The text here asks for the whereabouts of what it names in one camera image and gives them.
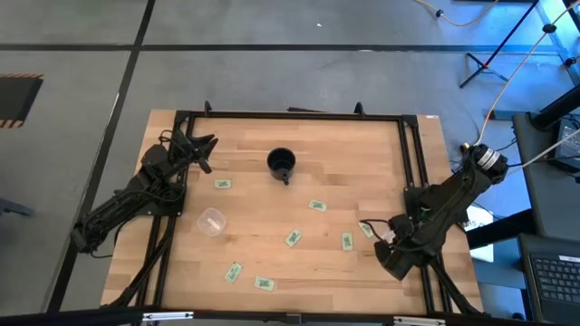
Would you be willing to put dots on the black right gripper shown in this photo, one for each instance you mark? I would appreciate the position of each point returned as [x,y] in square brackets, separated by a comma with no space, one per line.
[414,249]

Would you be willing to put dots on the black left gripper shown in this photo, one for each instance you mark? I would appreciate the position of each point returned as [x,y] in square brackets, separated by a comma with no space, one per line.
[185,147]

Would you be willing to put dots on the green stevia sweetener packet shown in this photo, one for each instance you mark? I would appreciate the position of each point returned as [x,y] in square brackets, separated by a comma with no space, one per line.
[346,241]
[264,284]
[233,272]
[365,229]
[293,237]
[317,205]
[222,183]

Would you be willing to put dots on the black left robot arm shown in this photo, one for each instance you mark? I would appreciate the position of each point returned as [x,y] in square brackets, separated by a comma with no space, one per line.
[136,190]

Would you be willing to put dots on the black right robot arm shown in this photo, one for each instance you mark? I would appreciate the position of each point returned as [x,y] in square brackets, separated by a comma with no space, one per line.
[457,190]

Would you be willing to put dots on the black mug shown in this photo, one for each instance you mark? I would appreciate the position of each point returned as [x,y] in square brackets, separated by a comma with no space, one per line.
[281,163]

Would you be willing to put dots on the white paper sheet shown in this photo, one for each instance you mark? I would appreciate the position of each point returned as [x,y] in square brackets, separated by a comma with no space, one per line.
[480,219]

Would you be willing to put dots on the black diagonal beam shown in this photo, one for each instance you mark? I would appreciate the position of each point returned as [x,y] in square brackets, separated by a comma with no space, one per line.
[498,231]

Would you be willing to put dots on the black laptop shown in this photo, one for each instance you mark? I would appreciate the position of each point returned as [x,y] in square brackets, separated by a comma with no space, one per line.
[555,280]

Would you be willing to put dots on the dark grey side desk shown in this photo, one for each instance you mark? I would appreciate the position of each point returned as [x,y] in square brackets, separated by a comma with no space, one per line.
[544,199]

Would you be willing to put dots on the black floor hatch striped edge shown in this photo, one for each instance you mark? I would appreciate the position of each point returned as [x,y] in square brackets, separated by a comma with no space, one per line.
[18,99]

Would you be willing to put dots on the grey chair leg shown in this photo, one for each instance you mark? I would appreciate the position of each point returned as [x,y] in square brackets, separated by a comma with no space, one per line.
[13,208]

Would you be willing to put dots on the black device on desk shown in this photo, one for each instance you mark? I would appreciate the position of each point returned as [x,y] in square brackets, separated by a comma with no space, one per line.
[570,145]

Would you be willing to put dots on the black tripod stand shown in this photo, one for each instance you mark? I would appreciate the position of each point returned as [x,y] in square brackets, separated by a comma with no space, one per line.
[498,45]

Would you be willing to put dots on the silver metal bracket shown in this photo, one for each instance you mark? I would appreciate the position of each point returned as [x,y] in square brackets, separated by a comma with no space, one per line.
[419,322]

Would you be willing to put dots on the black aluminium table frame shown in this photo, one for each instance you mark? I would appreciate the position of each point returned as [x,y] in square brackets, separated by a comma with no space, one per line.
[294,116]

